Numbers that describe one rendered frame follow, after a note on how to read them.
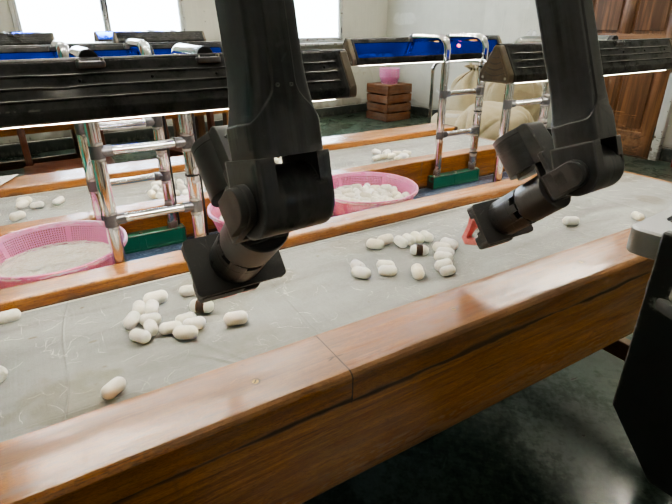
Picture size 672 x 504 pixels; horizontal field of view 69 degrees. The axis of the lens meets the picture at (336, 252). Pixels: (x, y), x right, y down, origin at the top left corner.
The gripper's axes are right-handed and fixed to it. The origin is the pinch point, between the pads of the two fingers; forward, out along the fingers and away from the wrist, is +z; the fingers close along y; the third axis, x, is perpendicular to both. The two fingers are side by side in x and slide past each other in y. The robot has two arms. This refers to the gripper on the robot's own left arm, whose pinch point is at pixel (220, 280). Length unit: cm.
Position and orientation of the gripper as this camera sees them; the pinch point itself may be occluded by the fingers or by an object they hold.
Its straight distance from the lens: 63.6
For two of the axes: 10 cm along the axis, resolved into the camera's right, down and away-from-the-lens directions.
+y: -8.5, 2.3, -4.7
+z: -3.9, 3.2, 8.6
